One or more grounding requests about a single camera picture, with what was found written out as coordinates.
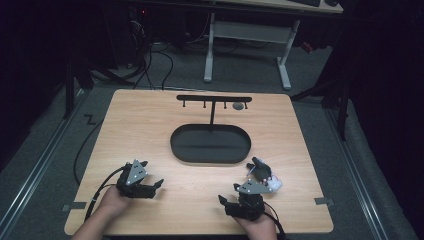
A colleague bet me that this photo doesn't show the black floor cable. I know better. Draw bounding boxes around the black floor cable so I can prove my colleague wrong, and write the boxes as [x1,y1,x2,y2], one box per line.
[73,119,105,186]

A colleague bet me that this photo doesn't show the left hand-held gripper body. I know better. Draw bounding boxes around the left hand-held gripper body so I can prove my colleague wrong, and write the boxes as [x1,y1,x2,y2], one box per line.
[115,158,158,200]

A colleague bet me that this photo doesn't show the person's right hand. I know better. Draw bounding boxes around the person's right hand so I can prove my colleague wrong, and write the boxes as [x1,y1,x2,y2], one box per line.
[232,206,278,235]

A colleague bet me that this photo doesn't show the bundle of black floor cables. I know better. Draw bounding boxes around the bundle of black floor cables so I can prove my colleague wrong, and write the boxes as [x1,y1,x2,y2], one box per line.
[128,19,175,92]

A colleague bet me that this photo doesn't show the grey tape piece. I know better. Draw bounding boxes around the grey tape piece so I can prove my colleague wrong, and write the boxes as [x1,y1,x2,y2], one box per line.
[314,196,335,206]
[61,201,88,212]

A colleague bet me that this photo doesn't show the hand-held gripper black cable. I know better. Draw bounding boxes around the hand-held gripper black cable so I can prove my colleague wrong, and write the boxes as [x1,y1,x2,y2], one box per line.
[84,165,127,222]
[263,200,288,240]

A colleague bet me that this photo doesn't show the left hand-held gripper black cable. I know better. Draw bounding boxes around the left hand-held gripper black cable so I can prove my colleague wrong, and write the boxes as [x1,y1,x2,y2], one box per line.
[84,165,127,222]

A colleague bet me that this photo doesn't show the black metal stand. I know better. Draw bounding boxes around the black metal stand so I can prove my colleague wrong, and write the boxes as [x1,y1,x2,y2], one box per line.
[63,59,95,120]
[320,79,351,141]

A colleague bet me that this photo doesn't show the right hand-held gripper black cable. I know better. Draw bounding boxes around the right hand-held gripper black cable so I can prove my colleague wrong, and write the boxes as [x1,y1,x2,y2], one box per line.
[263,200,288,240]

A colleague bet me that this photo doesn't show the metal floor rail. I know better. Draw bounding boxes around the metal floor rail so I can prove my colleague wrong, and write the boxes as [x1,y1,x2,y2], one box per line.
[325,107,391,240]
[0,88,88,231]

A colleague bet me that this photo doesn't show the person's left hand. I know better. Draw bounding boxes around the person's left hand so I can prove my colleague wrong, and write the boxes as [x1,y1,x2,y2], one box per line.
[98,185,132,219]

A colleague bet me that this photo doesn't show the black keychain with white pompom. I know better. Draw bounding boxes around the black keychain with white pompom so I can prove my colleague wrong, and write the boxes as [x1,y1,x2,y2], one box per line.
[245,156,284,194]

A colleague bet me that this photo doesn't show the wooden desk with white legs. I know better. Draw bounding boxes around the wooden desk with white legs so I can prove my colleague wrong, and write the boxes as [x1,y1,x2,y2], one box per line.
[202,0,344,91]

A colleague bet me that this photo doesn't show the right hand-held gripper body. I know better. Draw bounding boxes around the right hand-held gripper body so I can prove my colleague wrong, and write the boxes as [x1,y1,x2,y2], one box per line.
[225,178,273,222]

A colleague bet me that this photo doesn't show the black hook stand with tray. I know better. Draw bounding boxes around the black hook stand with tray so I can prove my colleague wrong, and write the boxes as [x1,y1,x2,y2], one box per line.
[169,94,253,165]

